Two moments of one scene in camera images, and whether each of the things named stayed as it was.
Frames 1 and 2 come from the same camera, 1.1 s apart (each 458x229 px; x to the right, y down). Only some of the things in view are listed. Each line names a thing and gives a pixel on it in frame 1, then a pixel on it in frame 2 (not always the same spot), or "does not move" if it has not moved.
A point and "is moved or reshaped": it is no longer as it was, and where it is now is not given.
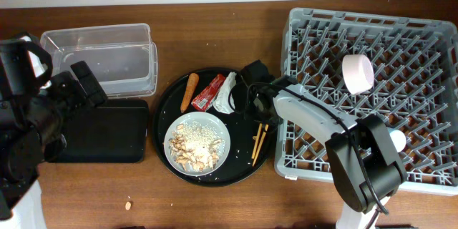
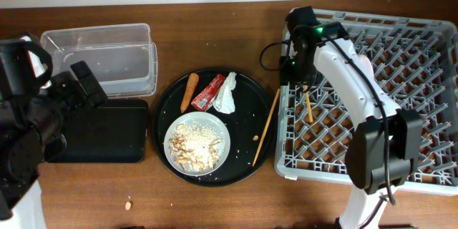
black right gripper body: x=255 y=110 to x=299 y=70
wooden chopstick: x=260 y=145 does not move
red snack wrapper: x=205 y=97 does not move
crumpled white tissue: x=222 y=104 does not move
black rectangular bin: x=114 y=132 does not move
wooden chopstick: x=256 y=138 is moved or reshaped
